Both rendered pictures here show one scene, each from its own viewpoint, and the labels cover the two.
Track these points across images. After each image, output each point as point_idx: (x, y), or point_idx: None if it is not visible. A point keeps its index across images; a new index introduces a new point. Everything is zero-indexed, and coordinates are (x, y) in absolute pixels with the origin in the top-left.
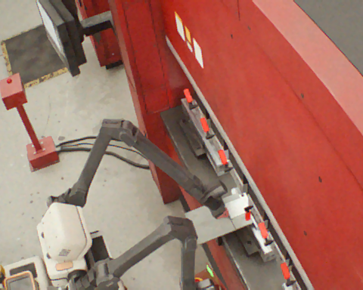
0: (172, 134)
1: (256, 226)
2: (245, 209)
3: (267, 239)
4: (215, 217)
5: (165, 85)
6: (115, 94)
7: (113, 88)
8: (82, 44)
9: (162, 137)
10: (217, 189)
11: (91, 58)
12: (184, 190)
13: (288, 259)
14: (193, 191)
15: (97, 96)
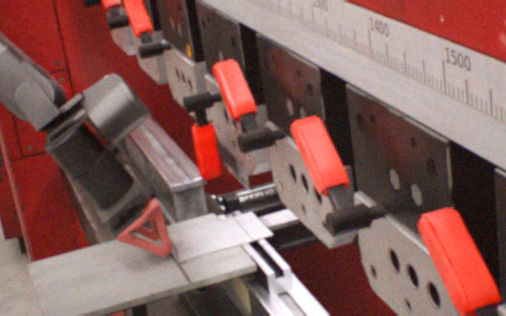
0: (75, 184)
1: (268, 273)
2: (187, 99)
3: (252, 123)
4: (110, 223)
5: (67, 67)
6: (30, 295)
7: (30, 285)
8: None
9: (71, 245)
10: (109, 95)
11: None
12: None
13: (347, 166)
14: (22, 94)
15: None
